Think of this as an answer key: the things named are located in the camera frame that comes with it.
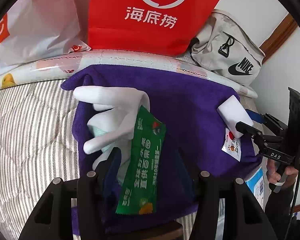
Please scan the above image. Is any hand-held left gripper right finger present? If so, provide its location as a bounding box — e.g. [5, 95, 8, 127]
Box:
[176, 148, 278, 240]

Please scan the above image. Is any printed paper roll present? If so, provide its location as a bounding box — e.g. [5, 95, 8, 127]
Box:
[0, 50, 258, 98]

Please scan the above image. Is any light green cloth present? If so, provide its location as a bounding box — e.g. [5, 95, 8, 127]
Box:
[86, 116, 133, 183]

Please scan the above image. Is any white glove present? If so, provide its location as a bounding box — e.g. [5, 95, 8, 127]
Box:
[74, 86, 151, 171]

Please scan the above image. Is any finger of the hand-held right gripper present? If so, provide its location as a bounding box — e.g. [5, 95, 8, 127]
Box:
[245, 108, 288, 137]
[235, 121, 272, 147]

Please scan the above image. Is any beige waist bag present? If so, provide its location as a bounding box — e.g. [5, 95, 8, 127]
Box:
[191, 9, 265, 87]

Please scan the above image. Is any white foam block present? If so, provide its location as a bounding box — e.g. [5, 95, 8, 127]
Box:
[217, 95, 254, 138]

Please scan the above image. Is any purple towel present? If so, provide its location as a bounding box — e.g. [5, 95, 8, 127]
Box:
[60, 65, 263, 236]

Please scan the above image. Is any red paper shopping bag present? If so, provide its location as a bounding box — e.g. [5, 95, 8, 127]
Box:
[87, 0, 233, 55]

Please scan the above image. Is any blue tissue pack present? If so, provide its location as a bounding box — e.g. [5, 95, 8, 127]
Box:
[244, 165, 266, 201]

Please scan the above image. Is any brown wooden door frame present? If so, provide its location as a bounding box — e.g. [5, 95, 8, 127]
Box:
[259, 14, 298, 58]

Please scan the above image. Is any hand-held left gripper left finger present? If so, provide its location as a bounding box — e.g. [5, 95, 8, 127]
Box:
[19, 148, 123, 240]

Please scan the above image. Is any person's right forearm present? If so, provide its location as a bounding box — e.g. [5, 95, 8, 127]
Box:
[264, 180, 300, 240]

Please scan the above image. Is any green snack packet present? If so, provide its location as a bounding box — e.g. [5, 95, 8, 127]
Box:
[115, 105, 167, 215]

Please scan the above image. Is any person's right hand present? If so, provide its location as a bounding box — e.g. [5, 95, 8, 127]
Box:
[267, 159, 300, 192]

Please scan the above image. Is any black cable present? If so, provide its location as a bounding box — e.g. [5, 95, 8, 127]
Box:
[285, 164, 300, 240]

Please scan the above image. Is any white plastic shopping bag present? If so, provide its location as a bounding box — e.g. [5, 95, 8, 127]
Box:
[0, 0, 92, 66]

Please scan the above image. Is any white fruit print sachet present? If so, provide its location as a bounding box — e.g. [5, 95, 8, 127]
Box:
[221, 127, 243, 162]

